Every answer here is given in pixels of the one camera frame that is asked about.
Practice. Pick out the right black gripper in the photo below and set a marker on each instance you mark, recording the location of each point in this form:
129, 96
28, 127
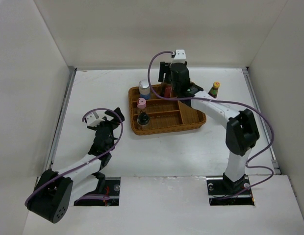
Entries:
165, 67

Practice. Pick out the pink-capped spice shaker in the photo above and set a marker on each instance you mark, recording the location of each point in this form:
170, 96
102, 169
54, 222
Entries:
141, 103

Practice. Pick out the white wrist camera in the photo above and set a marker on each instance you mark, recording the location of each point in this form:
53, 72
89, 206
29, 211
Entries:
92, 119
179, 54

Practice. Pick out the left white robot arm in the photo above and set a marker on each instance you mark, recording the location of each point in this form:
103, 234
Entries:
83, 181

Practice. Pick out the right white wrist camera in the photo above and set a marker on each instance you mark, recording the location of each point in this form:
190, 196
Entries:
179, 54

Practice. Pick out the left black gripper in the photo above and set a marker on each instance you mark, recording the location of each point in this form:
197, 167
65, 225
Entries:
114, 115

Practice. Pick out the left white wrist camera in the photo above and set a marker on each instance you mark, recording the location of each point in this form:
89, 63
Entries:
92, 119

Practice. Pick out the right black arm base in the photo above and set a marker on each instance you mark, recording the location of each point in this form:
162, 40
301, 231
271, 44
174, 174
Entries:
222, 192

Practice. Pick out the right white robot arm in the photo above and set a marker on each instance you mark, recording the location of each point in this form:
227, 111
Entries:
241, 128

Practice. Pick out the yellow-capped red sauce bottle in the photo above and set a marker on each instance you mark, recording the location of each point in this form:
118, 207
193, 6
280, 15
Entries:
213, 92

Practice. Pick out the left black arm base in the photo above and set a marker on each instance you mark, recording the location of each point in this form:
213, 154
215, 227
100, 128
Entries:
105, 194

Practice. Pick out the brown wicker divided basket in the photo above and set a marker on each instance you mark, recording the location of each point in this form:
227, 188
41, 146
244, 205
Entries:
165, 116

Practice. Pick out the black-capped shaker blue label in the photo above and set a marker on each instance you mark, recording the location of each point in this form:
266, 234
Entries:
144, 89

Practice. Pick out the black-capped pepper grinder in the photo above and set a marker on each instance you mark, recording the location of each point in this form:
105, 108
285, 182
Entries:
143, 120

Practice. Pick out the tall black-capped sauce bottle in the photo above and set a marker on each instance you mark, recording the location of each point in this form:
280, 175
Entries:
166, 90

